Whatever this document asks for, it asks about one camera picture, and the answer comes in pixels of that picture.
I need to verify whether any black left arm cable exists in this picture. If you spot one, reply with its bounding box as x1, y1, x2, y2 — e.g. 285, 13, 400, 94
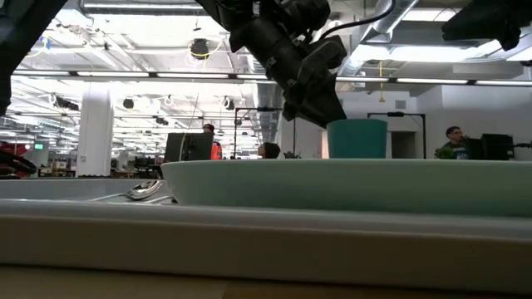
318, 0, 397, 42

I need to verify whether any white pillar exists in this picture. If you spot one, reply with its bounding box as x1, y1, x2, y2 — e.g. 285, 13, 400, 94
75, 82, 116, 178

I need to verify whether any green potted plant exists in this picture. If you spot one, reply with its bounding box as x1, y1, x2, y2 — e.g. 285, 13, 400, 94
434, 145, 456, 160

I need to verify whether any red and black machine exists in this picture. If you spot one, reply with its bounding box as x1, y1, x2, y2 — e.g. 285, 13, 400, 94
0, 140, 38, 178

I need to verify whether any long ceiling light strip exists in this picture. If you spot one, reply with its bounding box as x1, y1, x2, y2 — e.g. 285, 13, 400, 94
12, 69, 532, 87

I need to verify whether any corrugated vertical duct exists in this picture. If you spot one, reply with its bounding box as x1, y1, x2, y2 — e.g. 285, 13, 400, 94
255, 81, 283, 145

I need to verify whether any orange-handled metal spoon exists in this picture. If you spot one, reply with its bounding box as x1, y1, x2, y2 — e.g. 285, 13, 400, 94
89, 179, 164, 203

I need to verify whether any black ceiling device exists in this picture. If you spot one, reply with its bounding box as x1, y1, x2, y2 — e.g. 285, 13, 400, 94
190, 37, 210, 60

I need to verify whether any yellow hanging cord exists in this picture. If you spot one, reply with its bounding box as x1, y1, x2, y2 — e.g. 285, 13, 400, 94
377, 60, 386, 104

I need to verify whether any black metal frame stand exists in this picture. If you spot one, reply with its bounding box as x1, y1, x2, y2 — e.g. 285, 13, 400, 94
367, 111, 427, 159
234, 106, 283, 160

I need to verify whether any grey plastic tray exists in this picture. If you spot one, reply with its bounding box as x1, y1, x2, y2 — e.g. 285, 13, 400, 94
0, 178, 532, 297

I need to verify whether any mint green plate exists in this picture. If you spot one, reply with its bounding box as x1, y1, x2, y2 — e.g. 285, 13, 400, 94
160, 158, 532, 218

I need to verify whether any black office monitor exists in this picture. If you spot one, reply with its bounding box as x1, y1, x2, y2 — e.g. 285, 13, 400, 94
467, 133, 516, 161
164, 131, 214, 163

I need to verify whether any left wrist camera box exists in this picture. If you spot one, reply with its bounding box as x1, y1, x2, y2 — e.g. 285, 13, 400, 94
286, 0, 333, 32

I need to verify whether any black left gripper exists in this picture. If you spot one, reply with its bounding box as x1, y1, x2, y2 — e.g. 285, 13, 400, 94
228, 14, 348, 129

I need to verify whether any silver ceiling duct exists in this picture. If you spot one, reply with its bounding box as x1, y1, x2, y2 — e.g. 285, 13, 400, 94
340, 0, 421, 76

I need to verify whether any dark green cup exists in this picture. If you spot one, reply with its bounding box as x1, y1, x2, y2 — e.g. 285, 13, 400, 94
327, 119, 388, 160

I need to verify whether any person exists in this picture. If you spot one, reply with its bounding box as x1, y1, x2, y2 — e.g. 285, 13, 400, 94
440, 125, 473, 160
257, 141, 282, 160
202, 123, 224, 161

